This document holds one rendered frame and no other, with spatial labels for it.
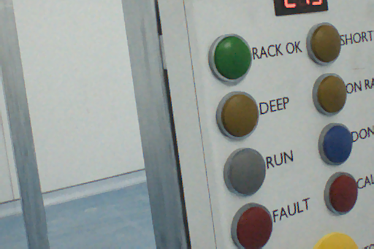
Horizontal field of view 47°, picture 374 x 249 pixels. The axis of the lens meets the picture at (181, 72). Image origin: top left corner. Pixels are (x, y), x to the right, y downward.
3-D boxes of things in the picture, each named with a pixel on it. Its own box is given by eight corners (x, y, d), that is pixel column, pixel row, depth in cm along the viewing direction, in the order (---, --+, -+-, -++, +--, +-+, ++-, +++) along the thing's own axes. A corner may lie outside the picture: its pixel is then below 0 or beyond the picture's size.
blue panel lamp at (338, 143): (357, 159, 31) (353, 121, 31) (330, 169, 30) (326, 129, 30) (348, 158, 32) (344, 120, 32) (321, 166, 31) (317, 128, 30)
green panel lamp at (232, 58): (257, 77, 27) (251, 32, 27) (220, 83, 26) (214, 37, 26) (249, 77, 28) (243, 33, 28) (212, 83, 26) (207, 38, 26)
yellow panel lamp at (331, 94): (352, 109, 31) (348, 71, 31) (324, 117, 30) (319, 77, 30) (343, 109, 32) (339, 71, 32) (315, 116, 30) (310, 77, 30)
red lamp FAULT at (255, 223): (277, 244, 28) (272, 201, 27) (242, 258, 26) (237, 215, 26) (269, 240, 28) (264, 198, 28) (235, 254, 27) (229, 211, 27)
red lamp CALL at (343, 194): (363, 208, 31) (359, 171, 31) (336, 219, 30) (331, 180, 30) (354, 205, 32) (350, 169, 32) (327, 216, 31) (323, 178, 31)
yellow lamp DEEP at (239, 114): (264, 133, 27) (258, 90, 27) (228, 142, 26) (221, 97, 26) (256, 131, 28) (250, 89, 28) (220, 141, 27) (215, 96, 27)
